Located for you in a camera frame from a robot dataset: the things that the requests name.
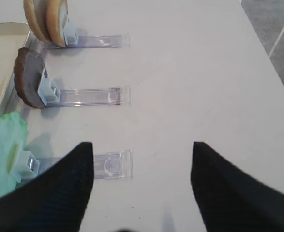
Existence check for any bun slice right rack outer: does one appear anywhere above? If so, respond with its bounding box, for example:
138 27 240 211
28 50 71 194
23 0 51 42

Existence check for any clear right rack bun track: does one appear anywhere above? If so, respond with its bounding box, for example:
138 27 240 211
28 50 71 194
42 35 131 50

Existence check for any white pusher behind right buns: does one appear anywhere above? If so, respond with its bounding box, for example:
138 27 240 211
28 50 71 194
63 20 79 46

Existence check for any white pusher behind patty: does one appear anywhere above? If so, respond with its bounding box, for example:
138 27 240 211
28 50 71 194
37 68 61 106

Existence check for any brown meat patty right rack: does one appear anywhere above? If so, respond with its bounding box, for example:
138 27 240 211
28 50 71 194
14 47 45 109

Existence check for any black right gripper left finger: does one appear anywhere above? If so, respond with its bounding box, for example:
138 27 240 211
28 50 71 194
0 142 94 232

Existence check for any bun slice rack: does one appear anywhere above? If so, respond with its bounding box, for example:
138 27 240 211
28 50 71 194
45 0 68 47
23 0 51 42

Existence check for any clear right rack patty track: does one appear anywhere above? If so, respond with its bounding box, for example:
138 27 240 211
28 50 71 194
47 86 131 108

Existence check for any white pusher behind lettuce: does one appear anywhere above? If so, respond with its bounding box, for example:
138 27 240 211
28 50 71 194
9 140 40 183

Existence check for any clear right rack lettuce track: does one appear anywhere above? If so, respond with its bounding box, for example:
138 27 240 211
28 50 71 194
32 149 134 181

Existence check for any bun slice right rack inner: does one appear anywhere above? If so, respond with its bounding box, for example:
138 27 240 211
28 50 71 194
45 0 68 47

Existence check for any white metal tray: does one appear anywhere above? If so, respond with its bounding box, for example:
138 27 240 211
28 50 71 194
0 22 30 107

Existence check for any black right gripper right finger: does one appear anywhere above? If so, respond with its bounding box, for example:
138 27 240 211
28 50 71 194
191 142 284 232

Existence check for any green lettuce leaf right rack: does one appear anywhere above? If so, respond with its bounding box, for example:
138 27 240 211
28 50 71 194
0 111 28 197

